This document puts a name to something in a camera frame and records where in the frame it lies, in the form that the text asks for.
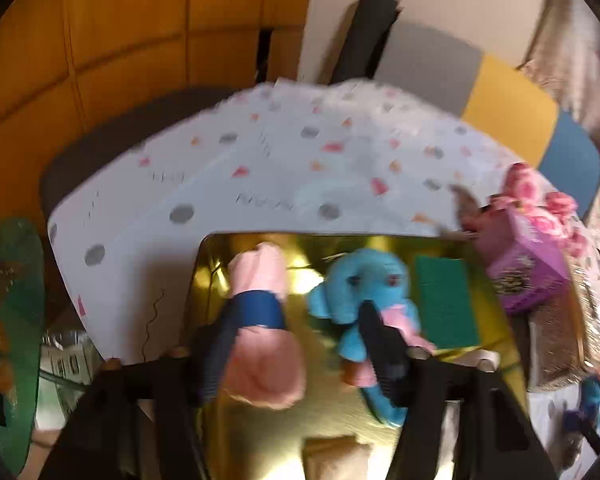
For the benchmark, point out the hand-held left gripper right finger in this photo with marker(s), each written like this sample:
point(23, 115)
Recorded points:
point(386, 360)

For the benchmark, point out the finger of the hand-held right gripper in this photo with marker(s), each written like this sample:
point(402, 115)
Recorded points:
point(582, 427)

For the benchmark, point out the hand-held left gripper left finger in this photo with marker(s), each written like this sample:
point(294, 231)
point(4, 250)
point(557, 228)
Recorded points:
point(215, 365)

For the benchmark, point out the pink towel blue band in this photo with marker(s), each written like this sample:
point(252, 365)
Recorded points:
point(262, 340)

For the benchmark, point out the gold metal tray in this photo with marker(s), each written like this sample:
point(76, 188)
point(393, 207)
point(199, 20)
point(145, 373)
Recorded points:
point(320, 400)

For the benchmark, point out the blue plush elephant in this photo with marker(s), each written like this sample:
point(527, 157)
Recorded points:
point(355, 285)

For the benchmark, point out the green yellow scouring sponge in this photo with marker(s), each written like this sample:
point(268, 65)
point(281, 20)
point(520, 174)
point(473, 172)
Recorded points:
point(447, 300)

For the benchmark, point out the ornate gold tissue box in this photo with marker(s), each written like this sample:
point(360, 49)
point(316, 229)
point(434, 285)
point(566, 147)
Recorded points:
point(560, 345)

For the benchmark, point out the purple cardboard box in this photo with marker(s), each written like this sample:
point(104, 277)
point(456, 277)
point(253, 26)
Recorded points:
point(525, 270)

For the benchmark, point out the patterned plastic tablecloth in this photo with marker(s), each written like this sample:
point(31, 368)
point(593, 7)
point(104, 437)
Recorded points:
point(260, 180)

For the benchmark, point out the pink spotted plush toy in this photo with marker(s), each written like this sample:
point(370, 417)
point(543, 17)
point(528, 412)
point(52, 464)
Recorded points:
point(540, 195)

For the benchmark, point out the dark grey chair seat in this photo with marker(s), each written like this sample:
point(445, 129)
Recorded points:
point(125, 130)

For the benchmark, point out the grey yellow blue chair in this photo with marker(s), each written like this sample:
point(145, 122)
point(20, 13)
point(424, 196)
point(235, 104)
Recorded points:
point(510, 105)

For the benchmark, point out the wooden wardrobe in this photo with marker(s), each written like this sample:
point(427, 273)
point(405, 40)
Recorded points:
point(145, 40)

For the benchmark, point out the pink patterned curtain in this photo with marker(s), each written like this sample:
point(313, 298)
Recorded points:
point(575, 50)

